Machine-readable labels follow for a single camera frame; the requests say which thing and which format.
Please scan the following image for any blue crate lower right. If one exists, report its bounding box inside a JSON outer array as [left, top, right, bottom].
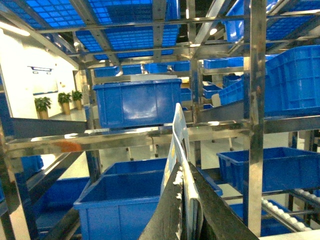
[[216, 147, 320, 193]]

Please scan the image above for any blue crate lower front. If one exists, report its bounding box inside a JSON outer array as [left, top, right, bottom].
[[73, 157, 223, 240]]

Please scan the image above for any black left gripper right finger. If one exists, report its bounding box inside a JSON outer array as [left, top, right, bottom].
[[189, 163, 258, 240]]

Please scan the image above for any blue crate on rack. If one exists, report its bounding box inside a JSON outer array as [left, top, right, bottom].
[[92, 78, 182, 129]]

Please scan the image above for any steel rack upright post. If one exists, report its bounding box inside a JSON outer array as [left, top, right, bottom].
[[243, 0, 267, 237]]

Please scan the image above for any flower gift bag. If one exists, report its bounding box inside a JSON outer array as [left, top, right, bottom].
[[160, 103, 203, 240]]

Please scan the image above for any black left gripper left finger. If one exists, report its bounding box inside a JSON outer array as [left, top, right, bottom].
[[139, 163, 185, 240]]

